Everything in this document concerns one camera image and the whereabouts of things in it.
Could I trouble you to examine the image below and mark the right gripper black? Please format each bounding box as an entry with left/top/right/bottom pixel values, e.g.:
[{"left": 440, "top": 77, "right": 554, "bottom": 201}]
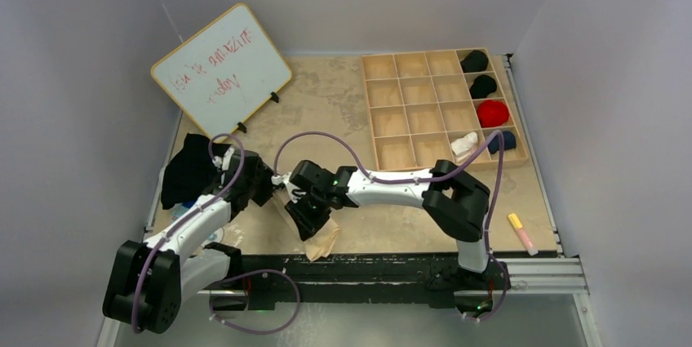
[{"left": 286, "top": 191, "right": 333, "bottom": 242}]

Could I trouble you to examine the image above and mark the cream beige underwear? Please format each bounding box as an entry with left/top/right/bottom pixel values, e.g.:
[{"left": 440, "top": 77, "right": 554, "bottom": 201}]
[{"left": 273, "top": 198, "right": 341, "bottom": 262}]

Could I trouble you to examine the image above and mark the white whiteboard yellow frame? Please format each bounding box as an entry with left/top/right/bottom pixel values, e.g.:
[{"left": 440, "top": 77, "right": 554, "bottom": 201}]
[{"left": 150, "top": 3, "right": 292, "bottom": 137}]

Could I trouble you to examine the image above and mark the white underwear pink trim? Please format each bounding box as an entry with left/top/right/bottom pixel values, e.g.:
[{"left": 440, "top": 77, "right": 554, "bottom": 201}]
[{"left": 450, "top": 131, "right": 478, "bottom": 164}]

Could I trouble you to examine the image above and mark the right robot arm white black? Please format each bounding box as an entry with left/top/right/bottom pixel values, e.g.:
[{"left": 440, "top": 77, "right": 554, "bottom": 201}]
[{"left": 272, "top": 159, "right": 490, "bottom": 287}]

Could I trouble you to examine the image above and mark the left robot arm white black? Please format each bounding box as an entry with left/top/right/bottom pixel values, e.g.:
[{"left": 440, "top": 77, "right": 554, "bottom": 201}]
[{"left": 102, "top": 148, "right": 273, "bottom": 334}]

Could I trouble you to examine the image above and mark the white blue patterned underwear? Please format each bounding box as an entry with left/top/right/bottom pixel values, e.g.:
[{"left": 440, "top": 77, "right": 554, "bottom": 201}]
[{"left": 171, "top": 202, "right": 224, "bottom": 247}]

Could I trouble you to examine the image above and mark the black underwear white waistband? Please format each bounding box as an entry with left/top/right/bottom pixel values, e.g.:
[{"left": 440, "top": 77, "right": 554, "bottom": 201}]
[{"left": 160, "top": 133, "right": 230, "bottom": 210}]

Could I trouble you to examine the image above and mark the red rolled underwear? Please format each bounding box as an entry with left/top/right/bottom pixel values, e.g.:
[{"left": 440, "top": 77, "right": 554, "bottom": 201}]
[{"left": 476, "top": 100, "right": 510, "bottom": 127}]

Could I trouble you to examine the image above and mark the navy blue rolled underwear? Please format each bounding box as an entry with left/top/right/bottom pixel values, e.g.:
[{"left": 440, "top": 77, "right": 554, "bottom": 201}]
[{"left": 487, "top": 131, "right": 517, "bottom": 154}]

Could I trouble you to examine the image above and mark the black rolled underwear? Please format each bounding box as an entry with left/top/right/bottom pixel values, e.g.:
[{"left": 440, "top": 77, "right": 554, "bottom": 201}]
[
  {"left": 460, "top": 50, "right": 489, "bottom": 73},
  {"left": 469, "top": 74, "right": 498, "bottom": 99}
]

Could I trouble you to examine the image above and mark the black rolled underwear back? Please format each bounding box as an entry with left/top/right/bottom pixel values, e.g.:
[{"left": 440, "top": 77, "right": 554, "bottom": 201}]
[{"left": 460, "top": 50, "right": 489, "bottom": 73}]

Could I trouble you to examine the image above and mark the wooden compartment organizer tray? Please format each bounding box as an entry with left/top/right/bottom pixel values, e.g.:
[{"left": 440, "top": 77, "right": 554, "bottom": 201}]
[{"left": 361, "top": 47, "right": 528, "bottom": 171}]

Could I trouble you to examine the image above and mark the pink yellow marker pen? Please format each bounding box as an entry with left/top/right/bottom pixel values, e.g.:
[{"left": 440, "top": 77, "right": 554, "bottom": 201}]
[{"left": 508, "top": 213, "right": 539, "bottom": 256}]

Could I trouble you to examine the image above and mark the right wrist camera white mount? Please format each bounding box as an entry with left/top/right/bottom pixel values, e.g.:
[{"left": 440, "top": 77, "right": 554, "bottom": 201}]
[{"left": 271, "top": 173, "right": 305, "bottom": 204}]

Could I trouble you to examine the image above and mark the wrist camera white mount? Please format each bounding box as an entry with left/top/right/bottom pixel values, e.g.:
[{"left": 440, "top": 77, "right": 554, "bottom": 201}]
[
  {"left": 271, "top": 173, "right": 305, "bottom": 204},
  {"left": 212, "top": 146, "right": 237, "bottom": 172}
]

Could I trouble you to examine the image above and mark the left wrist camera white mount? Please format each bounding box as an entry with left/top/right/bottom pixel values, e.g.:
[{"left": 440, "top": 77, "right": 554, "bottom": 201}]
[{"left": 212, "top": 146, "right": 237, "bottom": 172}]

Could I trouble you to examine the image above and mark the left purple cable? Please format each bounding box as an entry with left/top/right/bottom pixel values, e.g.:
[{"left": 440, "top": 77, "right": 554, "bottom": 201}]
[{"left": 131, "top": 133, "right": 302, "bottom": 336}]

